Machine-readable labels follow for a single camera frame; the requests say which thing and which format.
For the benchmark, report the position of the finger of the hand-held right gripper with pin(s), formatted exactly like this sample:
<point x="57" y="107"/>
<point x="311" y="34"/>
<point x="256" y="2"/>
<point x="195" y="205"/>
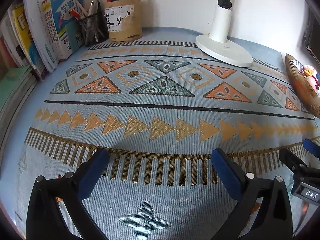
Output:
<point x="291" y="161"/>
<point x="311" y="145"/>

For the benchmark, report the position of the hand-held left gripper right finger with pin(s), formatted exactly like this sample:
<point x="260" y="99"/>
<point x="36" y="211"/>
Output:
<point x="226" y="175"/>

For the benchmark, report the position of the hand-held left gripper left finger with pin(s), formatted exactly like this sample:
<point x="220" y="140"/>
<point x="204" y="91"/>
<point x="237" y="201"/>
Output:
<point x="92" y="172"/>

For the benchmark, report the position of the brown ribbed glass bowl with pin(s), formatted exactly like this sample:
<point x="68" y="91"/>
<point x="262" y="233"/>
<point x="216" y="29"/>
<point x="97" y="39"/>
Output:
<point x="298" y="87"/>

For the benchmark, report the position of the woven patterned table mat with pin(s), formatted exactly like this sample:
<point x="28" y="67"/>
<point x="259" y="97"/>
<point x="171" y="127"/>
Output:
<point x="160" y="105"/>

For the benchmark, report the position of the black monitor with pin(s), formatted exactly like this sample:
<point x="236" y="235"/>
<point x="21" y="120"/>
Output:
<point x="313" y="35"/>

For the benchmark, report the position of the stack of green books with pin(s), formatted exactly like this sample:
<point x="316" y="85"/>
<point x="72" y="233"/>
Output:
<point x="15" y="85"/>

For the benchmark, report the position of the black mesh pen holder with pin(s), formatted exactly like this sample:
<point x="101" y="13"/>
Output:
<point x="93" y="32"/>

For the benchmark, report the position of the row of upright books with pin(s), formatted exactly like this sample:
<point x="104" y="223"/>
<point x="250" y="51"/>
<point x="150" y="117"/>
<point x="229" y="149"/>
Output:
<point x="37" y="30"/>

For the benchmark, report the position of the brown paper pen holder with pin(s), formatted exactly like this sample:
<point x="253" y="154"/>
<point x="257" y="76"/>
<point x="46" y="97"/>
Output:
<point x="125" y="22"/>

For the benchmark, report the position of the white desk lamp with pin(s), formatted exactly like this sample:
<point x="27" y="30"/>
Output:
<point x="222" y="17"/>

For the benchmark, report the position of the bunch of pens and pencils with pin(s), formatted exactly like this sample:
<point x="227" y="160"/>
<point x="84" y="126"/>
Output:
<point x="92" y="7"/>

